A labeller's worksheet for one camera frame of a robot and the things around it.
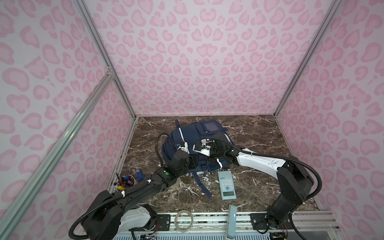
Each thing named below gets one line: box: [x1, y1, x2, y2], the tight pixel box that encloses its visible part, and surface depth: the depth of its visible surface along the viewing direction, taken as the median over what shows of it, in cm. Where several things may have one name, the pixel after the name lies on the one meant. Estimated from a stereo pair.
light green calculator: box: [217, 170, 237, 200], surface depth 86 cm
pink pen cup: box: [118, 174, 136, 188], surface depth 76 cm
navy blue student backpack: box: [162, 120, 233, 199], surface depth 88 cm
